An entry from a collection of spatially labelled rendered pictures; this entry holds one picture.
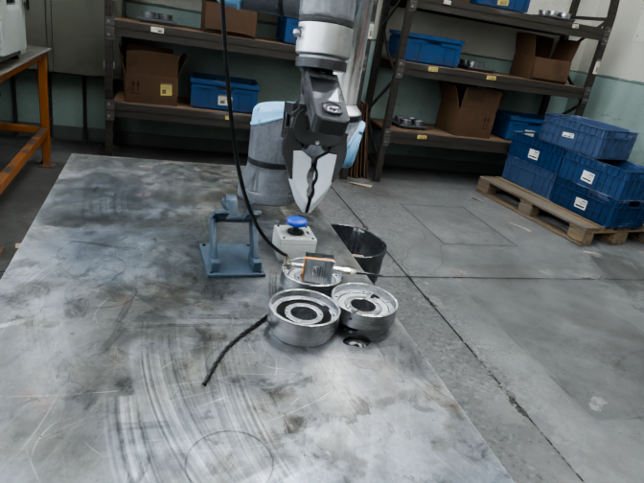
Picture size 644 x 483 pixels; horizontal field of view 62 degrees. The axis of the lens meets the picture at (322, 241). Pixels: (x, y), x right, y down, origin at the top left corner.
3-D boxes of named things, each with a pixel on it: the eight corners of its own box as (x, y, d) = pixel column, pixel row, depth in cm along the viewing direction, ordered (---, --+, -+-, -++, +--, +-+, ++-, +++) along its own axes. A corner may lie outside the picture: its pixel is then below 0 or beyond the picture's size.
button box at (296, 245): (314, 262, 102) (318, 238, 100) (278, 261, 100) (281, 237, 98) (304, 243, 109) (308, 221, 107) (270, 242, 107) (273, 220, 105)
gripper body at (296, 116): (327, 146, 82) (336, 64, 79) (343, 153, 74) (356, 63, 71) (278, 141, 80) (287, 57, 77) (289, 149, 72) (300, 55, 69)
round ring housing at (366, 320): (372, 348, 78) (378, 324, 76) (313, 319, 83) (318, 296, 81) (403, 322, 86) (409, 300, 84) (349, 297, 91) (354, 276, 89)
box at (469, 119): (497, 140, 479) (511, 91, 463) (446, 135, 464) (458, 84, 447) (472, 129, 517) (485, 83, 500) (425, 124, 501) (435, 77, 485)
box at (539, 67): (570, 85, 474) (585, 41, 460) (525, 79, 464) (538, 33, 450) (545, 80, 510) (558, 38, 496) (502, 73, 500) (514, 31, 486)
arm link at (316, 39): (360, 29, 70) (300, 18, 67) (356, 65, 71) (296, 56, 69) (343, 33, 77) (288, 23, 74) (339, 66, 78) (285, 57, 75)
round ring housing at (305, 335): (290, 357, 73) (294, 332, 71) (253, 319, 80) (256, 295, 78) (350, 340, 79) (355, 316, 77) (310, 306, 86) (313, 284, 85)
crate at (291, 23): (334, 48, 449) (338, 20, 440) (348, 53, 416) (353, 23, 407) (273, 39, 433) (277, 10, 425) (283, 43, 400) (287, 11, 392)
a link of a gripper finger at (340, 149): (339, 181, 78) (347, 120, 76) (342, 183, 76) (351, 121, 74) (308, 179, 76) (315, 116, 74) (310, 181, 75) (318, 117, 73)
